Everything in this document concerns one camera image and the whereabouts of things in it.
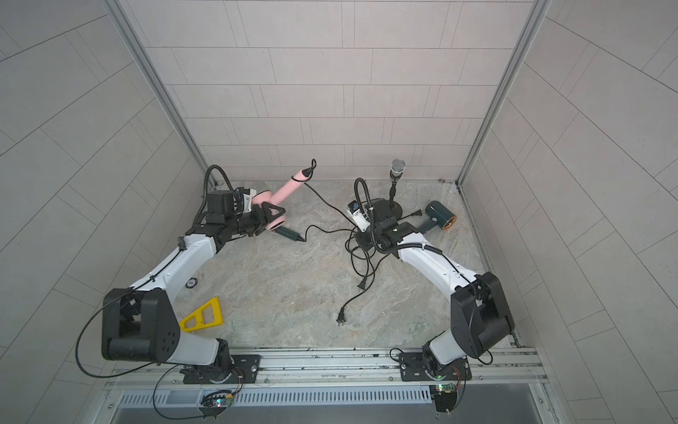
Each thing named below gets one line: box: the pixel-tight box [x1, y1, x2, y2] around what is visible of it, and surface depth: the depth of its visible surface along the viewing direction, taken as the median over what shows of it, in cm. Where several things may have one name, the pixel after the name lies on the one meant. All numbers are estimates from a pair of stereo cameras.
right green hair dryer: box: [418, 200, 458, 235], surface depth 102 cm
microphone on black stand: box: [388, 158, 407, 220], surface depth 86 cm
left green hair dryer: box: [273, 225, 305, 243], surface depth 99 cm
